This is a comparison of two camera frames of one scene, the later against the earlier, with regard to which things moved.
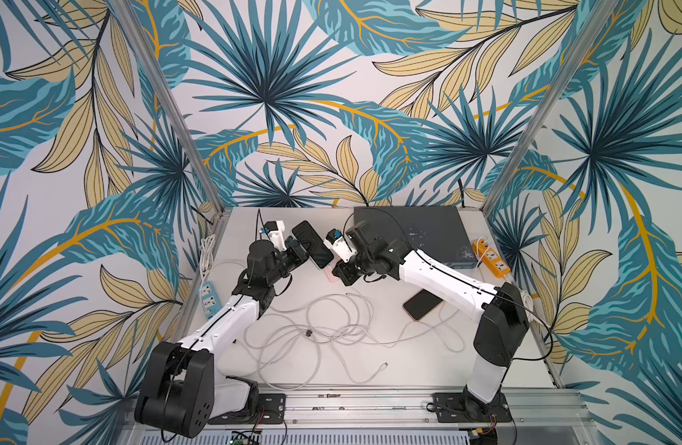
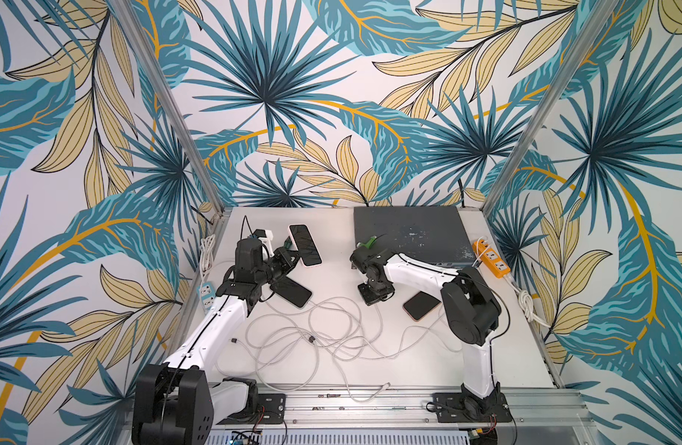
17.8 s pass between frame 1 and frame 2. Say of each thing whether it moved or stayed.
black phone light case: moved
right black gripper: moved
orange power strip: stayed
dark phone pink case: stayed
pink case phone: moved
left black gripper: stayed
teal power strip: stayed
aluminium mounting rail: stayed
